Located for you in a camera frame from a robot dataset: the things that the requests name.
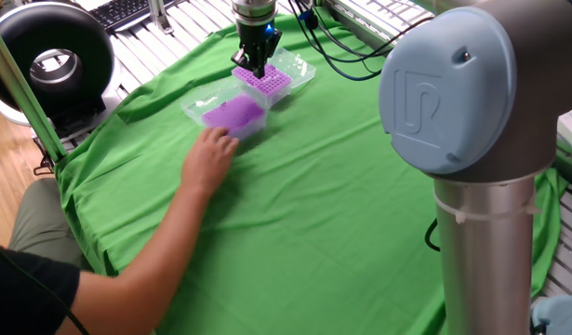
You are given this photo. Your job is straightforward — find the green frame post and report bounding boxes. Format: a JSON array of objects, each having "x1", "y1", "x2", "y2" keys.
[{"x1": 0, "y1": 16, "x2": 68, "y2": 164}]

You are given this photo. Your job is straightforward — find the purple pipette tip box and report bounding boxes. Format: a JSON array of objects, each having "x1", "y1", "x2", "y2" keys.
[
  {"x1": 180, "y1": 76, "x2": 269, "y2": 141},
  {"x1": 231, "y1": 46, "x2": 317, "y2": 111}
]

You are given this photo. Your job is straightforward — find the green table cloth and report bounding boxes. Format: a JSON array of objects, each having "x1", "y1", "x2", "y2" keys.
[{"x1": 54, "y1": 11, "x2": 570, "y2": 335}]

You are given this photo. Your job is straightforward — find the thin black cable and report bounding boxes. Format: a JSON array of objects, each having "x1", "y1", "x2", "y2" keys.
[{"x1": 0, "y1": 239, "x2": 91, "y2": 335}]

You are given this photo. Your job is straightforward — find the black computer keyboard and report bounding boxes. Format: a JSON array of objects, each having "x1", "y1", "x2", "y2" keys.
[{"x1": 87, "y1": 0, "x2": 175, "y2": 32}]

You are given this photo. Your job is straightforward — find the bare human forearm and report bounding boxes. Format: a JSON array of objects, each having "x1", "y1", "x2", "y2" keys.
[{"x1": 55, "y1": 184, "x2": 212, "y2": 335}]

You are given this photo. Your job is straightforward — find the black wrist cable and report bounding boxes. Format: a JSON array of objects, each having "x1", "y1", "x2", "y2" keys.
[{"x1": 287, "y1": 0, "x2": 435, "y2": 83}]

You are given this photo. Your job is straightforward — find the silver metal stand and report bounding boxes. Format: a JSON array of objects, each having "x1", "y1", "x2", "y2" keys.
[{"x1": 148, "y1": 0, "x2": 175, "y2": 36}]

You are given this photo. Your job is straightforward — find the black shirt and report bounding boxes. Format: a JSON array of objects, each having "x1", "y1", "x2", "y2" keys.
[{"x1": 0, "y1": 246, "x2": 82, "y2": 335}]

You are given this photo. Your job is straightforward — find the black ring-shaped device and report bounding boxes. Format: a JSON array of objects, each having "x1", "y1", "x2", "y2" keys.
[{"x1": 0, "y1": 0, "x2": 124, "y2": 141}]

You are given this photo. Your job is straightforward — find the olive trousers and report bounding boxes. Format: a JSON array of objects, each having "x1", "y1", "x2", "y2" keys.
[{"x1": 8, "y1": 178, "x2": 90, "y2": 272}]

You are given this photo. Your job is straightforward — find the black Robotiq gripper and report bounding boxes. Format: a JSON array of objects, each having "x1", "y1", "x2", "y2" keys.
[{"x1": 231, "y1": 20, "x2": 284, "y2": 80}]

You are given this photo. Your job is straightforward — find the bare human hand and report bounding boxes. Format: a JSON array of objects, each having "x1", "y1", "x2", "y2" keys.
[{"x1": 180, "y1": 126, "x2": 241, "y2": 197}]

